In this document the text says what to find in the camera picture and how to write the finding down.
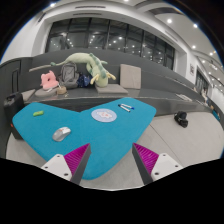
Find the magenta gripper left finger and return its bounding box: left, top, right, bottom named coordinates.
left=42, top=144, right=91, bottom=185

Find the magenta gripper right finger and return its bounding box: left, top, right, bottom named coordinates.
left=132, top=143, right=182, bottom=185

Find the grey computer mouse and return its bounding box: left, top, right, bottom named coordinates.
left=52, top=127, right=71, bottom=142

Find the round white mouse pad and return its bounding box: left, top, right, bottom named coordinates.
left=91, top=108, right=117, bottom=123

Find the black bag on floor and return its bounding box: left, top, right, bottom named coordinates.
left=174, top=111, right=188, bottom=128

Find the white marker black cap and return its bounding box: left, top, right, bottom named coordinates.
left=118, top=105, right=130, bottom=112

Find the white marker blue cap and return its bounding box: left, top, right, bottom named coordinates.
left=121, top=104, right=135, bottom=110

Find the small beige pouch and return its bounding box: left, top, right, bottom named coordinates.
left=56, top=87, right=67, bottom=95

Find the round grey seat cushion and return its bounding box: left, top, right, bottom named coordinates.
left=35, top=88, right=57, bottom=98

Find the grey flat seat cushion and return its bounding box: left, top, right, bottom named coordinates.
left=95, top=84, right=128, bottom=94

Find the dark blue bag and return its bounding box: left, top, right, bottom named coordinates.
left=77, top=74, right=92, bottom=88

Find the grey backpack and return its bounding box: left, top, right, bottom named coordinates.
left=59, top=62, right=79, bottom=89

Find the pink plush pillow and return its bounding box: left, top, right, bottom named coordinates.
left=41, top=71, right=58, bottom=90

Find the grey sofa bench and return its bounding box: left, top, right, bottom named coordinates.
left=0, top=49, right=210, bottom=115

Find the green dragon plush toy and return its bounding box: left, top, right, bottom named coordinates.
left=28, top=52, right=117, bottom=89

